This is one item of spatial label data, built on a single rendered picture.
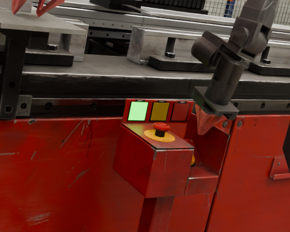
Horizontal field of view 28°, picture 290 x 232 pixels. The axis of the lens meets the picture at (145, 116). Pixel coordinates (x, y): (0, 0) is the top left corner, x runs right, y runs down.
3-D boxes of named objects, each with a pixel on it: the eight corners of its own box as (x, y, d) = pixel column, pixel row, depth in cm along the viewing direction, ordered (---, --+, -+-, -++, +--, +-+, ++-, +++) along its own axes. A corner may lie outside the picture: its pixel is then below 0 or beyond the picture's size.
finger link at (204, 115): (201, 122, 140) (216, 89, 136) (217, 140, 135) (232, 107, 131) (178, 122, 136) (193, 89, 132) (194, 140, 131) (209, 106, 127)
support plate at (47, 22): (0, 28, 103) (1, 22, 103) (-49, 0, 123) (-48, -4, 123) (86, 35, 114) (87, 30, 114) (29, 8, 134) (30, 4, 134)
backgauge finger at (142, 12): (136, 20, 159) (140, 2, 158) (89, 2, 178) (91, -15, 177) (170, 23, 166) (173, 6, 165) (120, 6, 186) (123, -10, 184)
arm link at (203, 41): (250, 31, 119) (267, 39, 126) (211, 5, 126) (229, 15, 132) (218, 79, 122) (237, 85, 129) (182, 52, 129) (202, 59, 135)
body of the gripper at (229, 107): (212, 93, 136) (224, 66, 133) (236, 118, 129) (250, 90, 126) (190, 92, 133) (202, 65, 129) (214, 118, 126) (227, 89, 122)
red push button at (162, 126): (156, 142, 129) (159, 126, 128) (147, 135, 132) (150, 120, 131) (171, 141, 131) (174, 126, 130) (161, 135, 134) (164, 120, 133)
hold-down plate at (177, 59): (159, 70, 154) (161, 59, 153) (147, 65, 158) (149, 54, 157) (237, 74, 173) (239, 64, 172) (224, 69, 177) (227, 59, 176)
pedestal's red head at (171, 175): (145, 199, 126) (162, 121, 121) (111, 169, 139) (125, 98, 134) (215, 193, 137) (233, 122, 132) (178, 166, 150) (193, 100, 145)
